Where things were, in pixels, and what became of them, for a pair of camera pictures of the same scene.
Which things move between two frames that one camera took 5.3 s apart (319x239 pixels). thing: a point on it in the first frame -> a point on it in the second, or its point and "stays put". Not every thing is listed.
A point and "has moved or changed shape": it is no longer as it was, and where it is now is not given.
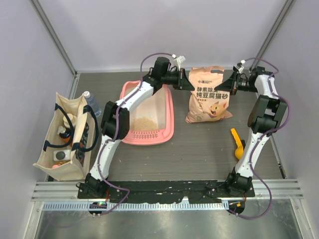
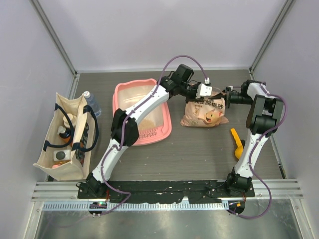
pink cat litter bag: x=206 y=104 has moved or changed shape
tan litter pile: x=144 y=124 stays put
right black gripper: x=231 y=85 -> x=228 y=95
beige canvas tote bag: x=70 y=140 stays put
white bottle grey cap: x=62 y=155 stays put
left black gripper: x=183 y=82 -> x=194 y=99
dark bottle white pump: x=64 y=133 stays put
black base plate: x=165 y=191 stays put
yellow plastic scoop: x=239 y=151 stays put
